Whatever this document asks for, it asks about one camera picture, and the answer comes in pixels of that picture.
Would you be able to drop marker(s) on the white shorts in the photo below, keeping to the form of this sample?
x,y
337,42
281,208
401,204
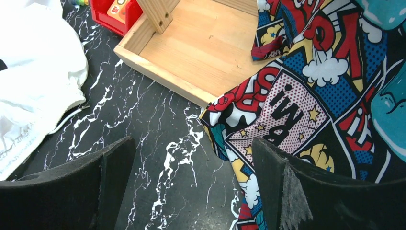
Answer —
x,y
42,69

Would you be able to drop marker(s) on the orange card box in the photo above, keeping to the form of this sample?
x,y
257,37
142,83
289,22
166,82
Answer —
x,y
117,10

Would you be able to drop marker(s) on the comic print shorts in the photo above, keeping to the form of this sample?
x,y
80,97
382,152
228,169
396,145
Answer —
x,y
333,94

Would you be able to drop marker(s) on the marker pen pack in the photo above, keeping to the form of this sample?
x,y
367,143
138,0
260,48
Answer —
x,y
79,2

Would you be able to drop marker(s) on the red plastic bin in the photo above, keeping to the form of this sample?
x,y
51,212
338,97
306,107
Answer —
x,y
99,15

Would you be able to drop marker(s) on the wooden clothes rack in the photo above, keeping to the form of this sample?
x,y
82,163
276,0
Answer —
x,y
197,48

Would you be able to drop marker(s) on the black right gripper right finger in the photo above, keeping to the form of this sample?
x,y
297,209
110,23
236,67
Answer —
x,y
297,195

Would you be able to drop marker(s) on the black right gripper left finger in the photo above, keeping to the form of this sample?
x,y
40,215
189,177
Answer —
x,y
84,194

